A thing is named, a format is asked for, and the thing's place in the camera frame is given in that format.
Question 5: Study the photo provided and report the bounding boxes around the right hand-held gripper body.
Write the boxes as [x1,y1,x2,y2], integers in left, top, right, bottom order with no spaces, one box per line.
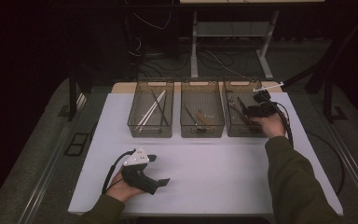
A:
[243,81,284,119]

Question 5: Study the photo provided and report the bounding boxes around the long metal spoon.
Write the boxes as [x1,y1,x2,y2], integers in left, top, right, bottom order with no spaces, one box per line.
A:
[182,102,207,133]

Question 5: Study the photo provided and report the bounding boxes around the white metal desk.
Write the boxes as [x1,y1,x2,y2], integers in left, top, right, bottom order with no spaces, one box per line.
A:
[179,0,325,80]

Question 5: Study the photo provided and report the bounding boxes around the wooden-handled metal knife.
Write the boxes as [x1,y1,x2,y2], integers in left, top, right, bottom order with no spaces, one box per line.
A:
[229,101,259,126]

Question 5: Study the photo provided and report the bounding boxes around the black rectangular floor frame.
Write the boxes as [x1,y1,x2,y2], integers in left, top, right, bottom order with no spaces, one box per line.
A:
[63,133,90,157]

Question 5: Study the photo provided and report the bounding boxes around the person's left hand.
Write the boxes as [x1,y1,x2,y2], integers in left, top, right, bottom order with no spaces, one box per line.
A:
[105,172,147,203]

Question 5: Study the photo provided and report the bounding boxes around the transparent brown plastic bin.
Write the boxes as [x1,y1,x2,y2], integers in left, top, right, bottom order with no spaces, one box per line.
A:
[180,77,227,139]
[127,78,175,139]
[222,77,277,138]

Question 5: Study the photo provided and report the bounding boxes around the long black floor cable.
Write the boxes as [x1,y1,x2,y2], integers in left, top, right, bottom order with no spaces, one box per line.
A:
[306,130,349,202]

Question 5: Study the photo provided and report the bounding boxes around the bundle of black floor cables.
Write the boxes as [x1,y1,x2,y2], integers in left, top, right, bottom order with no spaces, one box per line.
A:
[130,36,262,80]

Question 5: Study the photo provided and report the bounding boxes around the metal floor rail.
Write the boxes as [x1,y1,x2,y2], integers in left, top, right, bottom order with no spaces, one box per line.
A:
[327,120,358,213]
[17,92,88,224]

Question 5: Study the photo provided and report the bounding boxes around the black metal stand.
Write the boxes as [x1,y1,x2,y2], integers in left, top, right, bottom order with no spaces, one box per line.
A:
[281,12,358,124]
[67,66,91,122]

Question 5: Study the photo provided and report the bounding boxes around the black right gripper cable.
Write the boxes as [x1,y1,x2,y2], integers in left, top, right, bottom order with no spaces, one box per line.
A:
[271,101,294,147]

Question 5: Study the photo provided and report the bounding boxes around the person's right hand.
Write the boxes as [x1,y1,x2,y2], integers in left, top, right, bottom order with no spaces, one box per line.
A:
[251,113,287,139]

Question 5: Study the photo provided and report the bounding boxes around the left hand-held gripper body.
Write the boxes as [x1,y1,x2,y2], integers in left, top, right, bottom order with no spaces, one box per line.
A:
[120,147,160,196]

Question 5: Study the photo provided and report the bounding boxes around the white chopstick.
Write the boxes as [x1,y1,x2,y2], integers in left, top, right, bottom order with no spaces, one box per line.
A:
[135,90,166,131]
[138,91,167,133]

